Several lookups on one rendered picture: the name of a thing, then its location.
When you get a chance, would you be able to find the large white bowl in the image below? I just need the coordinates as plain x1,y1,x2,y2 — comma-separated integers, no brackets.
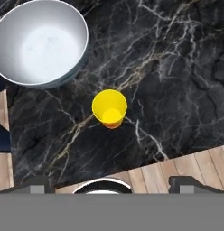
0,0,89,90

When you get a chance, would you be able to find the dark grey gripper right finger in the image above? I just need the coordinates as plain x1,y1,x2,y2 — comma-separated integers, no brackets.
168,175,224,195

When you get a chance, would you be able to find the yellow cup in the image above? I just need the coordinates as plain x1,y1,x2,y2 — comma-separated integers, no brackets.
91,88,128,130

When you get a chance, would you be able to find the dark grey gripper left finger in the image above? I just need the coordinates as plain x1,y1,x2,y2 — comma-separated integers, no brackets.
0,175,55,195

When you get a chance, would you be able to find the round wooden stool seat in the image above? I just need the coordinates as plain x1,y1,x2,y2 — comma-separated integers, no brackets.
0,89,11,132

